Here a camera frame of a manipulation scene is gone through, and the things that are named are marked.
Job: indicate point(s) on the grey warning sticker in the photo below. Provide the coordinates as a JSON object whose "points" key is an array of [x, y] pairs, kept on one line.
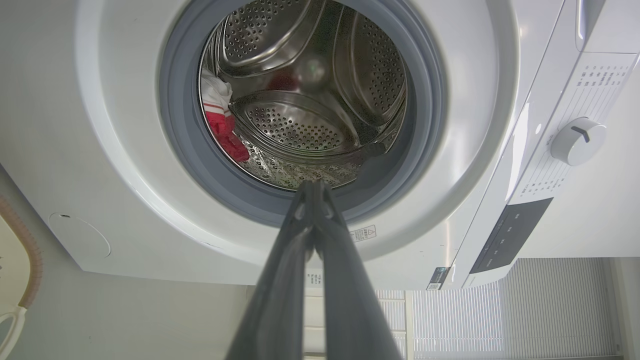
{"points": [[363, 233]]}

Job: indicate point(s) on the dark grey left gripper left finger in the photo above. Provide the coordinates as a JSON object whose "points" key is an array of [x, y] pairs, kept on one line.
{"points": [[280, 290]]}

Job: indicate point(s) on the dark barcode sticker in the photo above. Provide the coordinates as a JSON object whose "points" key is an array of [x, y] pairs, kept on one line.
{"points": [[439, 277]]}

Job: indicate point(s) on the white front-load washing machine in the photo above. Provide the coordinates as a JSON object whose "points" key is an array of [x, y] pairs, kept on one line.
{"points": [[465, 90]]}

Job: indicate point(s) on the red and white garment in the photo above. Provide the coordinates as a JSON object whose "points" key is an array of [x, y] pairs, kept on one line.
{"points": [[223, 127]]}

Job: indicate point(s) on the round white filter cover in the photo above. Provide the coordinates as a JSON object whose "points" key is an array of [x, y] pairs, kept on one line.
{"points": [[80, 235]]}

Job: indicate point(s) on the grey rubber door gasket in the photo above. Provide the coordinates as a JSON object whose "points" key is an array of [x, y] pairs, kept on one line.
{"points": [[180, 125]]}

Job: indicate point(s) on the white round program knob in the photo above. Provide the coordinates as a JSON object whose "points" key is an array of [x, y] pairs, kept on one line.
{"points": [[575, 145]]}

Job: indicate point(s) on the beige perforated laundry basket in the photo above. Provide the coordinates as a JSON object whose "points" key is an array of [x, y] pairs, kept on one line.
{"points": [[12, 265]]}

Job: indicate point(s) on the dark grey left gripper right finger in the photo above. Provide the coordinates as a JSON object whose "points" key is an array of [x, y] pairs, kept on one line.
{"points": [[350, 300]]}

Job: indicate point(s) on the stainless steel washing machine drum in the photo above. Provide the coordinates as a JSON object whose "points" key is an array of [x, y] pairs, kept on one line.
{"points": [[300, 125]]}

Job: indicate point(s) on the dark washer display panel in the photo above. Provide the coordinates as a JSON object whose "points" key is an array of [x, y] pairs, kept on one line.
{"points": [[510, 235]]}

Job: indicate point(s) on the white detergent drawer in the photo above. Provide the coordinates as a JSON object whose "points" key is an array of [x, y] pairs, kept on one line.
{"points": [[612, 25]]}

